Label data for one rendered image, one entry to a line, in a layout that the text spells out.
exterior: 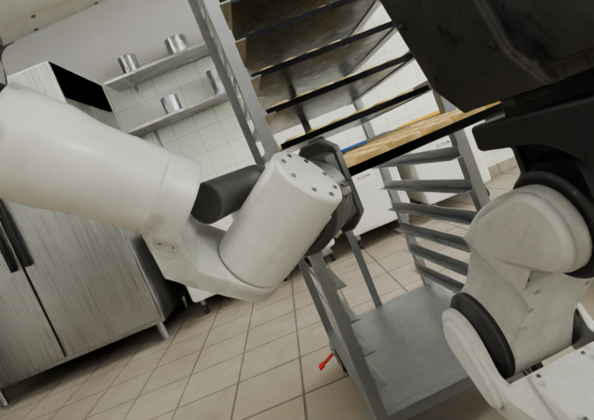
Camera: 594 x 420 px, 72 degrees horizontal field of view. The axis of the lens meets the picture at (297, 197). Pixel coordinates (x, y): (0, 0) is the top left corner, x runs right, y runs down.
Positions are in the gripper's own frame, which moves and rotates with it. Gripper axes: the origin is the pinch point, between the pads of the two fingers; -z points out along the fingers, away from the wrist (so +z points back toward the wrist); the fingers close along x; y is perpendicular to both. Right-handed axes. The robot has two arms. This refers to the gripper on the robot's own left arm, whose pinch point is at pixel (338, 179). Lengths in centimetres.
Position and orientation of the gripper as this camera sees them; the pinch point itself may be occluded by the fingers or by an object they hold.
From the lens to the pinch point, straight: 56.2
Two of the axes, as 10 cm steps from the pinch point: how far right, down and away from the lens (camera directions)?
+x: -3.8, -9.2, -0.9
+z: -3.4, 2.3, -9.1
